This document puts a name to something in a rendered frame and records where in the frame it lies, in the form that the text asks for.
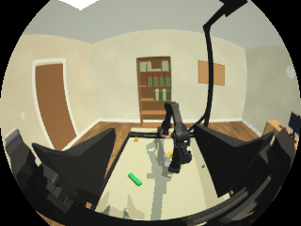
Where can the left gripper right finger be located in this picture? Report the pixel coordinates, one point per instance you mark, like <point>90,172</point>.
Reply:
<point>227,158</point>

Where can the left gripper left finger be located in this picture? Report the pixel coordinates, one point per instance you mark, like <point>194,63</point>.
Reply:
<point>82,166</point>

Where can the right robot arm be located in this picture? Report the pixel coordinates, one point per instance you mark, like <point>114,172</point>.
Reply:
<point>180,132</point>

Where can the white cube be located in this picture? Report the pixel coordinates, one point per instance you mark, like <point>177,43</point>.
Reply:
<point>168,160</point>

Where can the green rectangular bar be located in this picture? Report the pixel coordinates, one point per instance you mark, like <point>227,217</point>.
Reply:
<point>135,179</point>

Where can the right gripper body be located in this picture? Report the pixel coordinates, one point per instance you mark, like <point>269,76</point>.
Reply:
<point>175,167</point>

